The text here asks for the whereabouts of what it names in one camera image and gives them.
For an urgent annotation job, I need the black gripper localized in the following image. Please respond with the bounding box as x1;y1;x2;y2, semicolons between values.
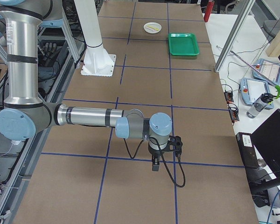
148;145;168;172

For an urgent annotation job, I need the white round plate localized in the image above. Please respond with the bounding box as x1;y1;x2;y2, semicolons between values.
143;22;162;34

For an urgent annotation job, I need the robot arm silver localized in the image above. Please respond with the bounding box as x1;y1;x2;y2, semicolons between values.
0;0;172;171

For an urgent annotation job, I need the black desktop computer box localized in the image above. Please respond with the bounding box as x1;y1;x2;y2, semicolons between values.
236;132;267;169

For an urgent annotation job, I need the clear water bottle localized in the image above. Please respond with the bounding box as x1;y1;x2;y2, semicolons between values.
246;93;273;119

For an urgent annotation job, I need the near teach pendant tablet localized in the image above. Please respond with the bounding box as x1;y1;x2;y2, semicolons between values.
240;78;270;106

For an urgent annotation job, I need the teach pendant tablet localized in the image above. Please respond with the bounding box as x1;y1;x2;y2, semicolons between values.
253;58;280;85
240;78;270;106

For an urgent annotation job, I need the black computer monitor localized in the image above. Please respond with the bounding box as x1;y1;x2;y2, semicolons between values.
250;109;280;194

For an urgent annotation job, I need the green plastic tray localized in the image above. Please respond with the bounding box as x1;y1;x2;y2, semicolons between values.
168;33;200;56

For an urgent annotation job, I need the reacher grabber tool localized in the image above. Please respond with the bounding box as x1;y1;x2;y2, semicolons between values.
230;50;280;98

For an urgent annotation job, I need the far teach pendant tablet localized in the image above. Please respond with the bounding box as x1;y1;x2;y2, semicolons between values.
253;58;280;85

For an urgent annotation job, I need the red cylinder bottle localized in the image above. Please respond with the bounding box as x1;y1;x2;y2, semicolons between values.
203;0;214;22

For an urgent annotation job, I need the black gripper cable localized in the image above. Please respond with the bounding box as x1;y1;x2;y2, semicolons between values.
124;137;187;188

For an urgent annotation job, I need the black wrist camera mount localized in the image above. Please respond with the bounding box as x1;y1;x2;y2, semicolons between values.
164;135;183;158

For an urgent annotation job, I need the white mounting pedestal column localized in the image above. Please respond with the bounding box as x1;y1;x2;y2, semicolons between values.
74;0;116;77

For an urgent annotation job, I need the aluminium frame post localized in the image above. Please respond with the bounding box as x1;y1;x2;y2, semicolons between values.
214;0;256;72

